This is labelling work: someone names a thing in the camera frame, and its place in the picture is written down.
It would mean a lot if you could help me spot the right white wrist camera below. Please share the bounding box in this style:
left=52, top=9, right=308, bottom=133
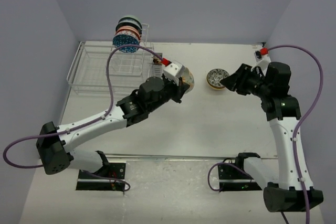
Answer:
left=252, top=47, right=271, bottom=73

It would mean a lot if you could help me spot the yellow teal patterned bowl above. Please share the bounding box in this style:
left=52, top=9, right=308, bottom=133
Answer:
left=207, top=82, right=226, bottom=90

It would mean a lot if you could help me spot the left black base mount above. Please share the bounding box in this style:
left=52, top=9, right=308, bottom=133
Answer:
left=76, top=162, right=128, bottom=192

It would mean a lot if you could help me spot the brown cutlery bundle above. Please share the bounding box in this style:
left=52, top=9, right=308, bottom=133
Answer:
left=150, top=56, right=163, bottom=66

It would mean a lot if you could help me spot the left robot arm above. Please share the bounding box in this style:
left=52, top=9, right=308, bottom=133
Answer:
left=36, top=77, right=194, bottom=178

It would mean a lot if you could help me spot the dark teal white bowl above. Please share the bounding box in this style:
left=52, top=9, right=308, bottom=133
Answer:
left=112, top=34, right=139, bottom=54

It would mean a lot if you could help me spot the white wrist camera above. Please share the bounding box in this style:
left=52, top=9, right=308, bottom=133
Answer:
left=163, top=61, right=185, bottom=80
left=252, top=47, right=271, bottom=73

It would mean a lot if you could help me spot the black rimmed bowl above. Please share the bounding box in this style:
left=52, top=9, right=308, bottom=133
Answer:
left=115, top=18, right=143, bottom=35

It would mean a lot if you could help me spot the salmon pink patterned bowl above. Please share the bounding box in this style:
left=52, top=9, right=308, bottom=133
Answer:
left=115, top=26, right=142, bottom=39

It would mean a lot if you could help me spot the grey cutlery holder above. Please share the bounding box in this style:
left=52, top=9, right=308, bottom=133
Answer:
left=152, top=65, right=162, bottom=78

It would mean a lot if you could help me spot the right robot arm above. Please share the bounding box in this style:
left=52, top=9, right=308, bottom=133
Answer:
left=220, top=62, right=323, bottom=212

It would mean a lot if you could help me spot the white wire dish rack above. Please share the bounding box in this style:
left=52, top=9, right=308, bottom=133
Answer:
left=66, top=22, right=154, bottom=96

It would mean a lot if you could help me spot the pale green bowl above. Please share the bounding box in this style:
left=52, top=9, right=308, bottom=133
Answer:
left=119, top=15, right=140, bottom=21

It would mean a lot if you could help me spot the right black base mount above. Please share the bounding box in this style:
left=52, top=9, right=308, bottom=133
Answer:
left=218, top=158, right=261, bottom=192

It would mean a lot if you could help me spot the pink leaf patterned bowl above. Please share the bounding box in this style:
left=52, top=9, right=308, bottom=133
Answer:
left=206, top=68, right=229, bottom=82

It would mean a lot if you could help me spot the yellow star patterned bowl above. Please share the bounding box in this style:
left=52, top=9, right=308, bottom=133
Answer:
left=181, top=67, right=195, bottom=93

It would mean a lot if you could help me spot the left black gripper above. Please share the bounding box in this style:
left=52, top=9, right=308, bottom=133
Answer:
left=148, top=74, right=190, bottom=112

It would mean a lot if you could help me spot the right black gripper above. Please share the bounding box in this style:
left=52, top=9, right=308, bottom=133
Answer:
left=220, top=63, right=271, bottom=99

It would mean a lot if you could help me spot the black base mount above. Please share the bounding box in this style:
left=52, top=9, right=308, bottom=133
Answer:
left=76, top=162, right=128, bottom=192
left=218, top=158, right=261, bottom=192

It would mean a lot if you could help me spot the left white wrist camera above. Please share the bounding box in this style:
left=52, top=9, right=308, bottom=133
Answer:
left=163, top=61, right=185, bottom=80

